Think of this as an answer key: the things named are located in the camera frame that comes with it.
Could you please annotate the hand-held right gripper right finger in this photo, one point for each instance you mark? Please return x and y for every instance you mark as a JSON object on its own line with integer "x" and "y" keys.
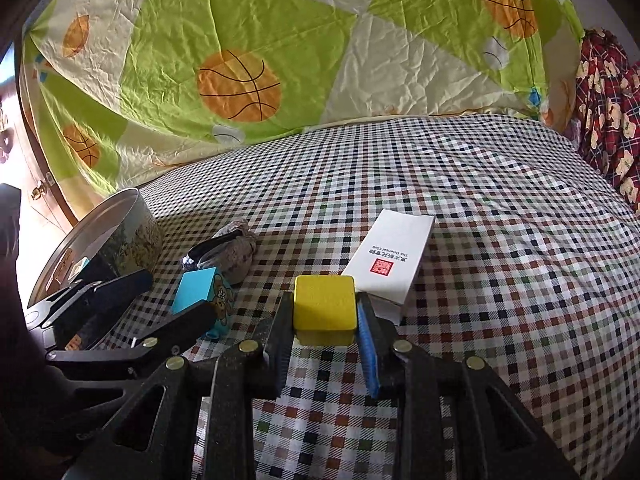
{"x": 369, "y": 355}

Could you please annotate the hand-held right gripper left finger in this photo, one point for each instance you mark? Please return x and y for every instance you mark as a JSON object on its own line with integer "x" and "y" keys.
{"x": 277, "y": 355}

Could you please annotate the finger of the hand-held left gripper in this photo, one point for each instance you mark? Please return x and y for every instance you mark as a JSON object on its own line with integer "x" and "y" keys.
{"x": 165, "y": 337}
{"x": 105, "y": 300}

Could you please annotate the blue bear print box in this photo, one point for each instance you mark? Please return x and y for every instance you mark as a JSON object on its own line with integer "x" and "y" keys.
{"x": 197, "y": 285}

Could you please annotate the yellow block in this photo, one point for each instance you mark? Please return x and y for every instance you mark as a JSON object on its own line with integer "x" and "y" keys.
{"x": 325, "y": 305}

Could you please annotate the round metal cookie tin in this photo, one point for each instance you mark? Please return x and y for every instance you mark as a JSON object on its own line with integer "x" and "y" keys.
{"x": 135, "y": 240}

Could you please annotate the white cardboard box red mark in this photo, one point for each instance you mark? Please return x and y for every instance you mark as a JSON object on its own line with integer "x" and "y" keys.
{"x": 395, "y": 255}

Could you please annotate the gray furry pouch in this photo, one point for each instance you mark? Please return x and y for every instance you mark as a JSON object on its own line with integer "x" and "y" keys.
{"x": 237, "y": 255}

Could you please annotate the brown wooden door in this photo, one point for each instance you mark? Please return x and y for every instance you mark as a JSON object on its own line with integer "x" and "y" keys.
{"x": 50, "y": 155}

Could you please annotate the basketball print bed sheet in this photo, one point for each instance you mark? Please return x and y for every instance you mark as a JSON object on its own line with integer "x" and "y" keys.
{"x": 300, "y": 35}

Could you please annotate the red printed cloth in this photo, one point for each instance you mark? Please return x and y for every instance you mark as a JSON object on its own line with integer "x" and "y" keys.
{"x": 610, "y": 110}

